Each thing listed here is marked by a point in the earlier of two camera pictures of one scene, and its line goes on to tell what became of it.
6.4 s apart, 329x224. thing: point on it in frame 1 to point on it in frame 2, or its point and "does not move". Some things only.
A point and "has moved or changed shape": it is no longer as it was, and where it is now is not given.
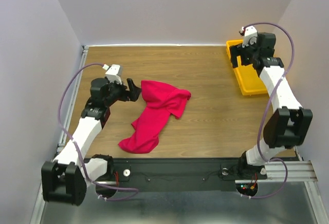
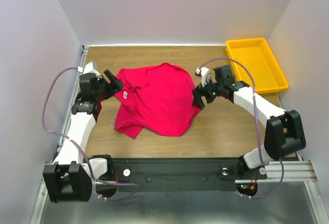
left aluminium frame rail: (72, 99) does not move
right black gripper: (241, 54) to (203, 94)
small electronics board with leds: (247, 189) does not move
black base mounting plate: (181, 174) does not move
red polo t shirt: (162, 100) has moved or changed shape
